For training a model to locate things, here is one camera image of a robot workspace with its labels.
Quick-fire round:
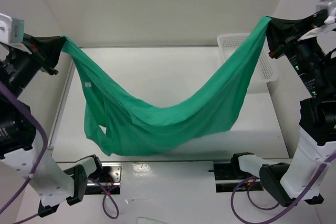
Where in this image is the aluminium table edge rail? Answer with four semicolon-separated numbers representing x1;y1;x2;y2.
47;61;75;151

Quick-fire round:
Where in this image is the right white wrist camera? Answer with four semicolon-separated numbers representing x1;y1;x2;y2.
296;0;336;42

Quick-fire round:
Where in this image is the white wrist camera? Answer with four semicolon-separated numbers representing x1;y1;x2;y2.
1;13;27;52
296;0;336;42

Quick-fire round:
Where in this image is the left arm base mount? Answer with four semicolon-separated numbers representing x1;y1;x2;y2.
85;162;122;195

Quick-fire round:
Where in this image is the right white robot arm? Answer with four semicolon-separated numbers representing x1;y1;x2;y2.
229;9;335;207

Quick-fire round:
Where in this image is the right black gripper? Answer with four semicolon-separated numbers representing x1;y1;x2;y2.
260;9;330;91

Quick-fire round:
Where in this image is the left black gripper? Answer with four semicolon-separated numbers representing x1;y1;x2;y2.
0;30;66;98

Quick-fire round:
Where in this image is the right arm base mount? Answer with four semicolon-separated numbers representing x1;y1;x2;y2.
208;162;263;193

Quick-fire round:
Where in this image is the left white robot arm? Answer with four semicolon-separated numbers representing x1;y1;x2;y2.
1;34;104;218

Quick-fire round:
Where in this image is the white plastic mesh basket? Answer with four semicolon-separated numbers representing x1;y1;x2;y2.
217;33;278;93

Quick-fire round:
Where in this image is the green tank top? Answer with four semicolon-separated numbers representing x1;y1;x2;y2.
62;16;271;156

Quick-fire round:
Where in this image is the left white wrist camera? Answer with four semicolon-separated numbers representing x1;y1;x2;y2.
1;13;27;52

